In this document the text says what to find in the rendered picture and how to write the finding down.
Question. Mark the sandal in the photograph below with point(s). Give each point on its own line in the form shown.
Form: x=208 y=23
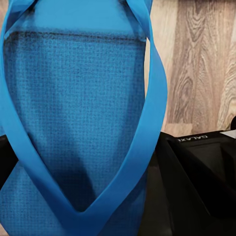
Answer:
x=73 y=107

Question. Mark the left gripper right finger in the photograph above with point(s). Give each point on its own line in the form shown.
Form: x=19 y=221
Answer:
x=200 y=202

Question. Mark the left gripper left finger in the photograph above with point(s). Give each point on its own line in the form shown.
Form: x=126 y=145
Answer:
x=8 y=159

